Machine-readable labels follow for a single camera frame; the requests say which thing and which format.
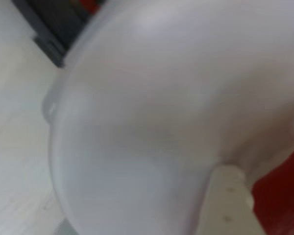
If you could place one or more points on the dark red sushi piece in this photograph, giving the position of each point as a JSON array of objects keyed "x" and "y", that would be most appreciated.
[{"x": 281, "y": 195}]

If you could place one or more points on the white round plastic plate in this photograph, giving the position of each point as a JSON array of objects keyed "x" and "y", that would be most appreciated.
[{"x": 161, "y": 98}]

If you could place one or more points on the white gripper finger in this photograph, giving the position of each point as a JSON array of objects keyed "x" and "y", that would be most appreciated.
[{"x": 225, "y": 210}]

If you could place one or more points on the grey circular toy track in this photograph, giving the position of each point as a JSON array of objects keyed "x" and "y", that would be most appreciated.
[{"x": 51, "y": 22}]

